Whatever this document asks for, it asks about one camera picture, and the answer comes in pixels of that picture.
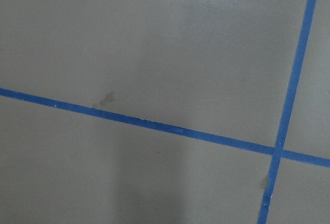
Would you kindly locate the long blue tape strip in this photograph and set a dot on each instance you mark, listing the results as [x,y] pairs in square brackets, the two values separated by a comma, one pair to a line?
[181,131]

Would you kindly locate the crossing blue tape strip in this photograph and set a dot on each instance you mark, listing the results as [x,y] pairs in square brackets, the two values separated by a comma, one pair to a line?
[278,150]

